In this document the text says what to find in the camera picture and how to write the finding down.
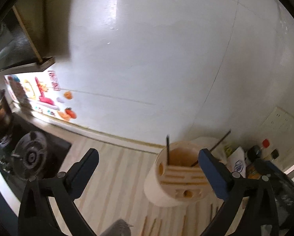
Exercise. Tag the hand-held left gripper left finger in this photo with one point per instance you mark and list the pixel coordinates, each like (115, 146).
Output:
(85, 168)

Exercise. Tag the red cap bottle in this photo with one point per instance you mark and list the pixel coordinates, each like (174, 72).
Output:
(265, 146)

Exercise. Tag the colourful wall sticker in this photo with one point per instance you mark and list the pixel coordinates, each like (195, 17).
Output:
(42, 95)

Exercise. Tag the large black cap bottle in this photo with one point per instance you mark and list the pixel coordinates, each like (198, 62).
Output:
(254, 153)

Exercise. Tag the range hood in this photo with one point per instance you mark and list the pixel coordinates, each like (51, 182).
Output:
(16, 46)

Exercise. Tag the white wall socket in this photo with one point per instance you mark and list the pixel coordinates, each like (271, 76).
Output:
(279, 121)

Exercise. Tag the black gas stove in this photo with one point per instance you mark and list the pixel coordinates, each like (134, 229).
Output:
(28, 154)

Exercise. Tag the small black cap bottle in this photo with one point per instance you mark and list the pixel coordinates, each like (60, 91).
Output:
(275, 154)

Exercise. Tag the white printed plastic bag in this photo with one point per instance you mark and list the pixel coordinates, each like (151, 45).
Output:
(238, 163)

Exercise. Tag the black chopstick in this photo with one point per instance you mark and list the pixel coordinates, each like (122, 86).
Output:
(220, 141)
(167, 150)

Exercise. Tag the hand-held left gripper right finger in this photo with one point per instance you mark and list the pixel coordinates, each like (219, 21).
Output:
(212, 174)

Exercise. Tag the beige cylindrical utensil holder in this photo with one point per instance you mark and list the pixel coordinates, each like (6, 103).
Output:
(156, 189)

